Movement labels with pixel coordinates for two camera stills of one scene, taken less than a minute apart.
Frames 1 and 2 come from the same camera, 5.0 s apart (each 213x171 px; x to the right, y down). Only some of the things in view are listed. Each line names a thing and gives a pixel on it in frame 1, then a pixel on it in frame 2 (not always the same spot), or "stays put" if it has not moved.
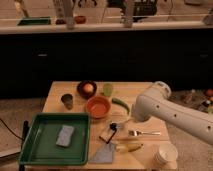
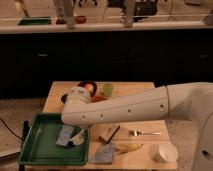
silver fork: (136, 133) stays put
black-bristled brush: (114, 126) to (77, 140)
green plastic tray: (39, 146) stays put
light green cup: (108, 89) stays put
